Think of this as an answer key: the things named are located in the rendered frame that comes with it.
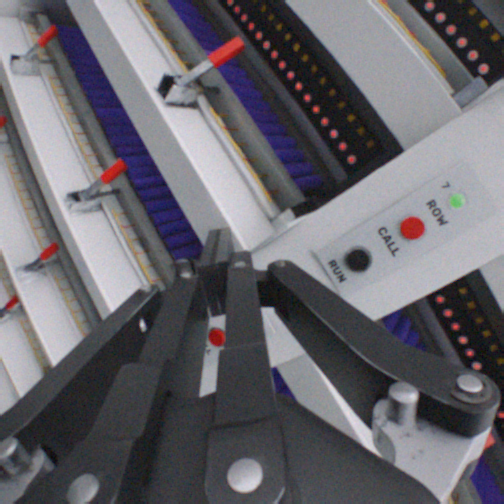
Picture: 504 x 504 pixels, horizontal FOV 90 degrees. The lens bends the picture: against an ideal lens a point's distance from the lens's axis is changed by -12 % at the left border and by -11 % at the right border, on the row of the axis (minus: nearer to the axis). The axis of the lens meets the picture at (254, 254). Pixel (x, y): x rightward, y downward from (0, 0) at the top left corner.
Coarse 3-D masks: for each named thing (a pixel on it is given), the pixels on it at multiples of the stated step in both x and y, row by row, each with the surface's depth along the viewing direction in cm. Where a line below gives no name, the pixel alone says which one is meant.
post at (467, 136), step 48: (432, 144) 18; (480, 144) 17; (384, 192) 19; (288, 240) 23; (336, 240) 21; (480, 240) 17; (336, 288) 22; (384, 288) 20; (432, 288) 19; (288, 336) 24
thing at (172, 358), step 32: (192, 288) 12; (160, 320) 10; (192, 320) 11; (160, 352) 8; (192, 352) 10; (128, 384) 6; (160, 384) 6; (192, 384) 9; (128, 416) 5; (96, 448) 4; (128, 448) 4; (64, 480) 4; (96, 480) 4; (128, 480) 4
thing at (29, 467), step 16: (0, 448) 5; (16, 448) 5; (32, 448) 6; (16, 464) 5; (32, 464) 6; (48, 464) 6; (0, 480) 5; (16, 480) 5; (32, 480) 5; (0, 496) 5; (16, 496) 5
